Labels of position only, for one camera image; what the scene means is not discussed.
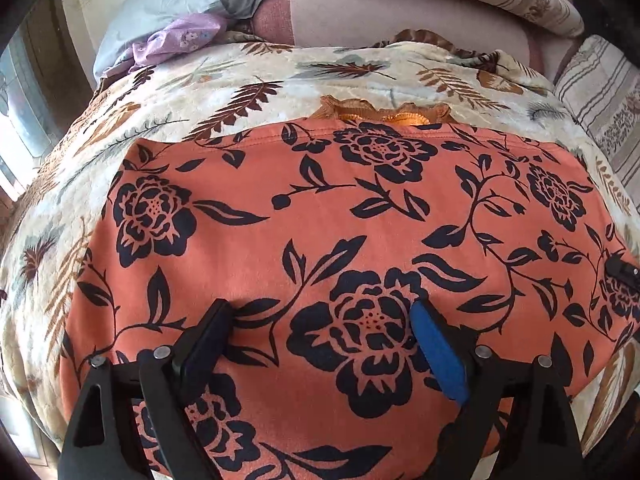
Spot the stained glass window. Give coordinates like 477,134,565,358
0,30,63,198

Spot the pink bolster cushion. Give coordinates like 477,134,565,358
250,0,568,83

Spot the orange floral dress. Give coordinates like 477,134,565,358
59,119,637,480

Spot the purple floral cloth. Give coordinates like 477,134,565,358
131,12,231,70

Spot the cream leaf-print blanket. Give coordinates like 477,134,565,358
0,30,640,480

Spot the square striped floral cushion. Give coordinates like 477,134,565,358
552,35,640,186

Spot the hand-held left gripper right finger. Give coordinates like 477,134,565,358
410,300,587,480

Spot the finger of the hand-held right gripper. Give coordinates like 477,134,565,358
605,255,640,292

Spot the grey-blue pillow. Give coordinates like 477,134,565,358
95,0,296,80

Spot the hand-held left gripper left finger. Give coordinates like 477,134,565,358
57,299,236,480

